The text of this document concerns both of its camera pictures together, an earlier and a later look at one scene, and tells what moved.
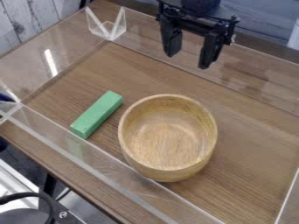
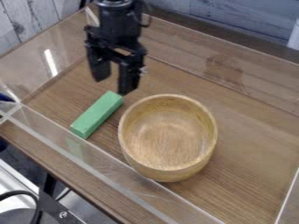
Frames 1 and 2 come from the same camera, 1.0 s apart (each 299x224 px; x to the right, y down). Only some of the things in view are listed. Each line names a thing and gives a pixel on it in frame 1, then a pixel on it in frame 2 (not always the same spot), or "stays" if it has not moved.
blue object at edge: [4, 97] stays
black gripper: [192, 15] → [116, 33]
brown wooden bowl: [167, 134] stays
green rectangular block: [96, 115] stays
